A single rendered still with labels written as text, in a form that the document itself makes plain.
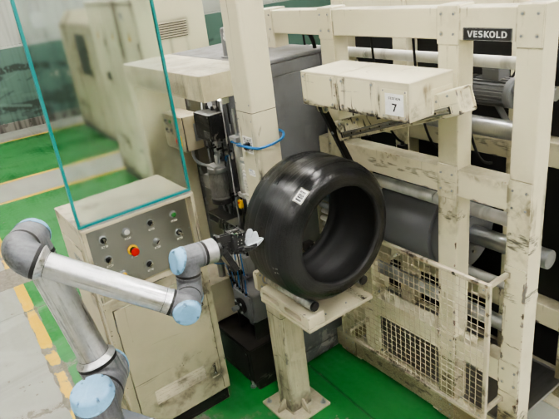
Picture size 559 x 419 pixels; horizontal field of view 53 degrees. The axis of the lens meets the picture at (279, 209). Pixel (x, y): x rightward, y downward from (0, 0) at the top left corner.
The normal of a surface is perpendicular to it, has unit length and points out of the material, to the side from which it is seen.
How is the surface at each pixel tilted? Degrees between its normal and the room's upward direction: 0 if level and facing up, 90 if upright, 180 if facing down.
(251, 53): 90
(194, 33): 90
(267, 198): 48
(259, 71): 90
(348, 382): 0
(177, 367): 90
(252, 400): 0
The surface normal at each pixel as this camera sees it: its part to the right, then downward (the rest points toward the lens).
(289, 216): -0.13, -0.02
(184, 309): 0.18, 0.36
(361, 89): -0.80, 0.33
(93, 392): -0.15, -0.89
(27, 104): 0.55, 0.28
